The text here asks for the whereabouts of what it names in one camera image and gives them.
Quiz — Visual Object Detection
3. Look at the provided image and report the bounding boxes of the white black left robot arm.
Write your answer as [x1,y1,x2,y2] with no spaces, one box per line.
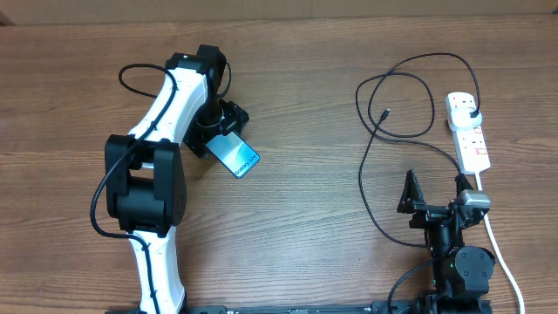
[90,44,261,313]

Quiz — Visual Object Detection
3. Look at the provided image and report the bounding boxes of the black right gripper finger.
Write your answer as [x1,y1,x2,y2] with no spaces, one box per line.
[454,174,473,196]
[397,169,425,214]

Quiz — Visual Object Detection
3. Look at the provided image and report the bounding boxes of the blue Samsung Galaxy smartphone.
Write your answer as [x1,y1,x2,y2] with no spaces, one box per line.
[206,132,260,179]

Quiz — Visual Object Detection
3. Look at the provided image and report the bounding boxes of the white power strip cord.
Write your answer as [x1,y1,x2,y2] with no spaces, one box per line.
[473,172,526,314]

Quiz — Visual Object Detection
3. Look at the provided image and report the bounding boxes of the white USB charger plug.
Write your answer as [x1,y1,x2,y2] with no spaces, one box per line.
[448,107,483,132]

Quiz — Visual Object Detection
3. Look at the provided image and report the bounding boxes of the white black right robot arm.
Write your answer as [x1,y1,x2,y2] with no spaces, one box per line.
[397,170,495,313]

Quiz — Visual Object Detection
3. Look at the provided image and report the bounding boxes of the white power strip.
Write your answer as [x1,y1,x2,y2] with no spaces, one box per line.
[445,92,491,174]

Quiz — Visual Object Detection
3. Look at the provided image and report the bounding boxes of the black mounting rail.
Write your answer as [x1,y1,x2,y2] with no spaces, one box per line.
[105,301,493,314]

